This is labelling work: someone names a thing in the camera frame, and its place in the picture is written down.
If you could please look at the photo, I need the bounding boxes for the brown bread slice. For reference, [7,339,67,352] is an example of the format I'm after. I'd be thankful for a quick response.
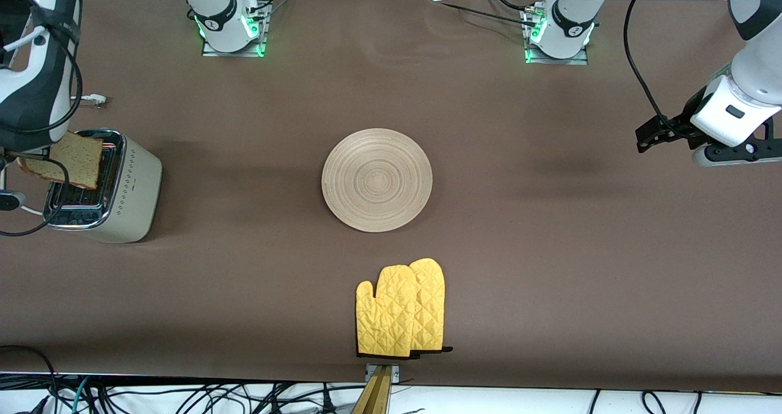
[16,131,104,191]

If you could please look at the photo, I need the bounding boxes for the round wooden ringed plate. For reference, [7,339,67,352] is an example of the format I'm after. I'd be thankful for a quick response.
[321,128,434,233]

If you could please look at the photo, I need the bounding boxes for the cream and chrome two-slot toaster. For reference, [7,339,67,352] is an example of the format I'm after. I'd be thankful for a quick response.
[42,128,163,244]

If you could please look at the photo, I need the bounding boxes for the brown table cover sheet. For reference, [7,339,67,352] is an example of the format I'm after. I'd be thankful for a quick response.
[0,0,782,393]

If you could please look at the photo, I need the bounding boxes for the yellow quilted oven mitt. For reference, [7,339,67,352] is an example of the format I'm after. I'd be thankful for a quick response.
[356,264,419,358]
[408,258,454,355]

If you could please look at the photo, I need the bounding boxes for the wooden bar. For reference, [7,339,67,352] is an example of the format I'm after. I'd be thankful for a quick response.
[351,365,392,414]

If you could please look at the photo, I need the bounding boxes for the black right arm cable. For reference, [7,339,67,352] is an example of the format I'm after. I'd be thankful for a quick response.
[0,5,83,238]

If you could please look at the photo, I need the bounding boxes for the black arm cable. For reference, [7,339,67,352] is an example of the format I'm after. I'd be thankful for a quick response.
[0,5,83,238]
[623,0,691,134]

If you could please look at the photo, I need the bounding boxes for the white toaster power cord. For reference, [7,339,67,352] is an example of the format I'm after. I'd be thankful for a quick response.
[21,95,109,216]

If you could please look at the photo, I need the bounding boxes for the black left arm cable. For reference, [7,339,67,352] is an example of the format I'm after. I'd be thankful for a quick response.
[623,0,691,134]

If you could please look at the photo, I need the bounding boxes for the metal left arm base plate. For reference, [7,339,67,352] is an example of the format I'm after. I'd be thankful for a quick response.
[524,5,590,65]

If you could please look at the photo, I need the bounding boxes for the black cable loop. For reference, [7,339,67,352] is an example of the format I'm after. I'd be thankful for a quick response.
[0,344,59,402]

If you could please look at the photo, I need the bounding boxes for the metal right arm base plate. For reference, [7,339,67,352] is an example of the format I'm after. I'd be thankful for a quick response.
[202,2,269,57]

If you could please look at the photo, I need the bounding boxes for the teal cable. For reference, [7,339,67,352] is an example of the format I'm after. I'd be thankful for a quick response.
[72,376,92,413]

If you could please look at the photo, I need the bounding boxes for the metal clamp bracket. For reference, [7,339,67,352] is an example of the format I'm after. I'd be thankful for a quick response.
[365,363,401,383]

